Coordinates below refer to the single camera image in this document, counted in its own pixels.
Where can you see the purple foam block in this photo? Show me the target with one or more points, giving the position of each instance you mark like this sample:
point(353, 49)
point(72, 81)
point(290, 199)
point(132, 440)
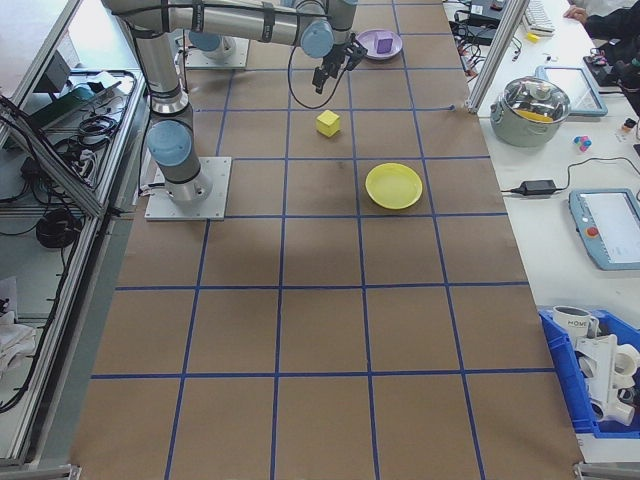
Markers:
point(384, 45)

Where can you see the yellow foam block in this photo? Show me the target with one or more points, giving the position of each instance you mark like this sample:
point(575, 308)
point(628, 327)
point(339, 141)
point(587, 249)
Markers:
point(328, 125)

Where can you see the person forearm black sleeve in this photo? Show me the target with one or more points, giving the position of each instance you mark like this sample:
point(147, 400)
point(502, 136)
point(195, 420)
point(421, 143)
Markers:
point(615, 22)

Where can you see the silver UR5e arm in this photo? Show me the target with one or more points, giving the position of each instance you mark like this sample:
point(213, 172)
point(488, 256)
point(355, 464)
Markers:
point(205, 42)
point(160, 75)

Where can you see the bystander hand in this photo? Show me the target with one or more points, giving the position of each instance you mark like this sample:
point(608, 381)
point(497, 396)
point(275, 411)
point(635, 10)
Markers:
point(577, 12)

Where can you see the purple plastic plate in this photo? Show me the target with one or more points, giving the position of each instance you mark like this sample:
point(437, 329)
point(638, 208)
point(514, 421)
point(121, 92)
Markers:
point(365, 47)

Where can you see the yellow plastic plate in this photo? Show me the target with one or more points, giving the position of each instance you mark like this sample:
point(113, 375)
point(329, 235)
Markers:
point(392, 186)

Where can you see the black device box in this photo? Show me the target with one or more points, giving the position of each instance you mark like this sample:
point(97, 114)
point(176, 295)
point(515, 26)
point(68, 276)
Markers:
point(487, 15)

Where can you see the small yellow desk block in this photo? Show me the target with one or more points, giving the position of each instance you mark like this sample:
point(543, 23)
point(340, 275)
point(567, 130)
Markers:
point(533, 36)

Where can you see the glass pot lid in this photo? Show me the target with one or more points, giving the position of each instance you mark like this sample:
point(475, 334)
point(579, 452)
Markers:
point(535, 97)

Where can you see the grey cooking pot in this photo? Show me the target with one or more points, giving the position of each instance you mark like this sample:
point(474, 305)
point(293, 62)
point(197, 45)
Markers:
point(525, 132)

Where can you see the white keyboard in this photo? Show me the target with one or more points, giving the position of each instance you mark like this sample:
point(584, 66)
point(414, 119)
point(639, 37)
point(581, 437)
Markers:
point(540, 17)

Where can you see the blue-grey teach pendant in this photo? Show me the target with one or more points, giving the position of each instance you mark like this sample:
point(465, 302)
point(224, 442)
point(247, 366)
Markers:
point(610, 230)
point(575, 90)

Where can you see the black power adapter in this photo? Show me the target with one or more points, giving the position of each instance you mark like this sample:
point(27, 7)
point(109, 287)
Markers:
point(539, 187)

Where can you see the colourful toy cube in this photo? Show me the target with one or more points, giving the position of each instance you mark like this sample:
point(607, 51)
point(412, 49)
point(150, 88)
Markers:
point(582, 143)

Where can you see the green board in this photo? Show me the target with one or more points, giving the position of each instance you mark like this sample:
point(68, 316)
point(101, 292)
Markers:
point(75, 97)

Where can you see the black monitor box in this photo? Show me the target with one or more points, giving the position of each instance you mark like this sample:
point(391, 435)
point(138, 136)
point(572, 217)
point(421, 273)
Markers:
point(55, 75)

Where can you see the small bottle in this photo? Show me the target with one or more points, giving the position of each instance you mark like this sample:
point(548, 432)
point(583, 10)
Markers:
point(628, 127)

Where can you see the white printed mug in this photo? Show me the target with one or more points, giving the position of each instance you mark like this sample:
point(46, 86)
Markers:
point(575, 322)

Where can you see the blue plastic bin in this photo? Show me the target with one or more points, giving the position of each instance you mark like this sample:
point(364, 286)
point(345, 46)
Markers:
point(560, 370)

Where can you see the white pipe fitting assembly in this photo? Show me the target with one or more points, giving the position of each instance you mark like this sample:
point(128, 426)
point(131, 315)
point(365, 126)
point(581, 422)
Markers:
point(605, 370)

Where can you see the white cloth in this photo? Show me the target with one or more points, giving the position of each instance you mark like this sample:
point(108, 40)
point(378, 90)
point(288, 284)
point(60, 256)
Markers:
point(12, 340)

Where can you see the white square base plate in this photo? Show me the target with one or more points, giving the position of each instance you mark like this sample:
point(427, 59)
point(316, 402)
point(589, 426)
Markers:
point(215, 200)
point(240, 57)

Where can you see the aluminium profile post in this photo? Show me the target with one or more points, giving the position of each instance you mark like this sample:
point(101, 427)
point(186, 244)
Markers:
point(492, 55)

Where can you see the black camera gear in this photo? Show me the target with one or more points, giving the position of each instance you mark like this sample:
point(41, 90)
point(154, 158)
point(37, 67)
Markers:
point(615, 67)

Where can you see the V-shaped metal bar frame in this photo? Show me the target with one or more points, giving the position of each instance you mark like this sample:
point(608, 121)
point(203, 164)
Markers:
point(70, 320)

